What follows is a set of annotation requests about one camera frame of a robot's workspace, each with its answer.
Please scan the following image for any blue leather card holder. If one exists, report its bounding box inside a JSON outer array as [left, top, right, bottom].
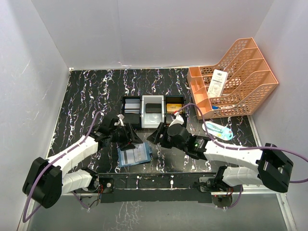
[[117, 142, 152, 167]]

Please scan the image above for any three-compartment black white tray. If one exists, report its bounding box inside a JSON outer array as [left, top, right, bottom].
[[120, 95, 186, 129]]

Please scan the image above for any white magnetic stripe card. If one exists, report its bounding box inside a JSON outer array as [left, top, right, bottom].
[[124, 99, 140, 114]]

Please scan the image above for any packaged nail clipper blister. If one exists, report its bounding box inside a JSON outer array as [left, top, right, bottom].
[[202, 121, 233, 141]]

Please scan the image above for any orange mesh file organizer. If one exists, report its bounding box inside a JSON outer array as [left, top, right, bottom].
[[187, 38, 279, 120]]

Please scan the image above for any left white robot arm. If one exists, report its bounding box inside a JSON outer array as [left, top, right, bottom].
[[22, 114, 142, 208]]

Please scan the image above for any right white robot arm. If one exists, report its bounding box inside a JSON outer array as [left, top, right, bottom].
[[147, 116, 294, 193]]

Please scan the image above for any gold credit card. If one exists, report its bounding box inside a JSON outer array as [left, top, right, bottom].
[[166, 103, 182, 114]]

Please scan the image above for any black credit card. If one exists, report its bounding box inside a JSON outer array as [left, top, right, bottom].
[[145, 103, 162, 113]]

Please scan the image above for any white paper receipt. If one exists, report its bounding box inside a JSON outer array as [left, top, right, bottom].
[[207, 69, 228, 98]]

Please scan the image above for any aluminium frame rail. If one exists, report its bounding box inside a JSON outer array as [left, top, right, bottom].
[[18, 174, 298, 231]]

